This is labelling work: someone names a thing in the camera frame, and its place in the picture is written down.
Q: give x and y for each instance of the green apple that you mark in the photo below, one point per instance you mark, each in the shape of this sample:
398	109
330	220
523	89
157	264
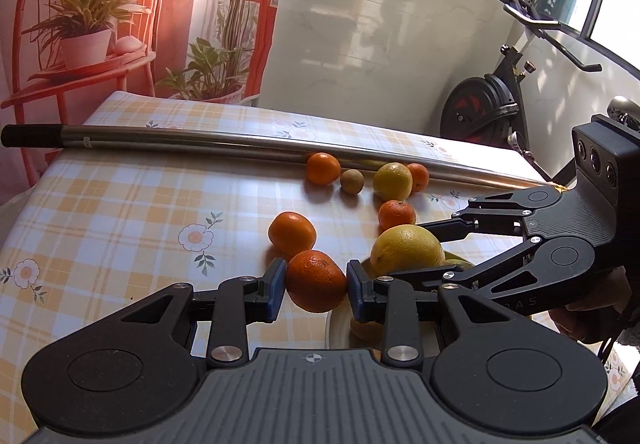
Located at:
457	261

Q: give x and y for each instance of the mandarin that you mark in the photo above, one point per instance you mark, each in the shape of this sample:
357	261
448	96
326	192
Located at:
322	169
393	213
291	233
314	282
420	177

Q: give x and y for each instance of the black exercise bike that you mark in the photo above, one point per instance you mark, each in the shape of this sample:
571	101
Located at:
490	110

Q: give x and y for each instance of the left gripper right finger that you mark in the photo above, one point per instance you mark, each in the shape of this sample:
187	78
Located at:
395	301

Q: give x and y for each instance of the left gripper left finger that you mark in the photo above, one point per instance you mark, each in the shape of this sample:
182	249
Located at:
229	309

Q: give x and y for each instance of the printed room backdrop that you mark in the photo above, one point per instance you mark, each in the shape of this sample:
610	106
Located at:
60	58

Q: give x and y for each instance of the plaid floral tablecloth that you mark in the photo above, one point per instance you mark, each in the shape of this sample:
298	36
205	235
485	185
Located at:
104	229

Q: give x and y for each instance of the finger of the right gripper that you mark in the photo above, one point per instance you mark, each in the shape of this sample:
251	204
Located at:
500	273
495	214

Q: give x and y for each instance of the large orange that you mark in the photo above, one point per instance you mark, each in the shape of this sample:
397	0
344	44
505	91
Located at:
370	332

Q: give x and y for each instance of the large yellow lemon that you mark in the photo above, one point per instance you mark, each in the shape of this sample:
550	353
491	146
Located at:
404	248

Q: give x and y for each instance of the long metal pole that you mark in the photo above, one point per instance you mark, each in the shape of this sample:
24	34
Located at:
243	145

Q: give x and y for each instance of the brown kiwi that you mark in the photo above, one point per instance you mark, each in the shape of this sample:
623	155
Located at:
352	182

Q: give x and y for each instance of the yellow-green citrus fruit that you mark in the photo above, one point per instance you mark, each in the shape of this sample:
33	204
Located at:
392	182

